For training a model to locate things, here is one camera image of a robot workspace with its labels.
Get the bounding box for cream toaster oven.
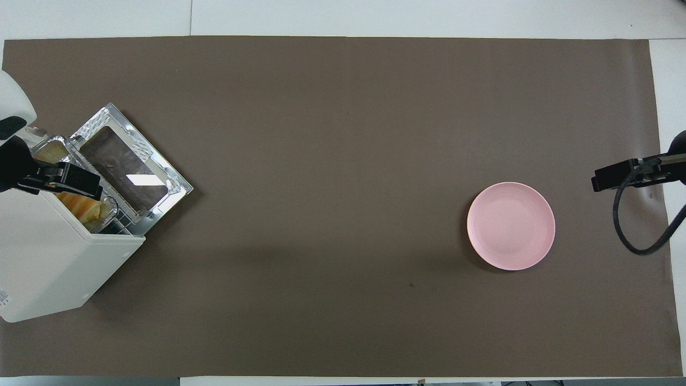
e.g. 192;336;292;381
0;126;146;323

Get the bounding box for aluminium foil tray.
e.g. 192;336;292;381
29;134;120;234

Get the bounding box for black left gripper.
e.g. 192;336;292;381
0;136;103;201

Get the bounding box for metal oven wire rack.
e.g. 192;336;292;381
99;182;137;236

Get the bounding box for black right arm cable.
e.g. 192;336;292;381
613;161;686;256

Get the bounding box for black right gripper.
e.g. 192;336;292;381
592;130;686;192

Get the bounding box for yellow sliced bread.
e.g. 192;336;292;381
33;145;103;225

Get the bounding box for brown table mat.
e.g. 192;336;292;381
0;36;684;377

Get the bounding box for pink round plate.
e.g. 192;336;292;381
466;182;556;271

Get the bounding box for glass oven door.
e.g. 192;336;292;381
69;102;193;237

